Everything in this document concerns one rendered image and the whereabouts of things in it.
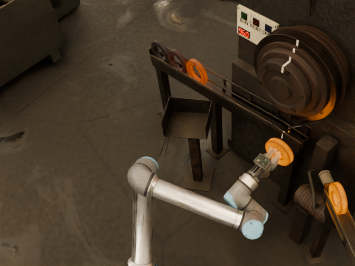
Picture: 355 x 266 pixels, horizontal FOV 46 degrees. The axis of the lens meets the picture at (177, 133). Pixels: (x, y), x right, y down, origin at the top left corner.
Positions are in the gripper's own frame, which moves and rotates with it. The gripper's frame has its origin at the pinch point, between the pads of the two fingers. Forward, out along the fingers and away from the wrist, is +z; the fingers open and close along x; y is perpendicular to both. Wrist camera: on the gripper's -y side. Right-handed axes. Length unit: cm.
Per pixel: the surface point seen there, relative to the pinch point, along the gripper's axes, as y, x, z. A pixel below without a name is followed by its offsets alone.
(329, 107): 17.3, -10.5, 24.8
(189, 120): -23, 63, -11
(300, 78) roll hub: 33.2, 2.9, 22.2
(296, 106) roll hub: 18.6, 1.5, 16.4
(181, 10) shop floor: -117, 215, 92
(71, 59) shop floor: -83, 240, -23
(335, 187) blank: -7.8, -30.0, 3.3
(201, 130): -22, 51, -12
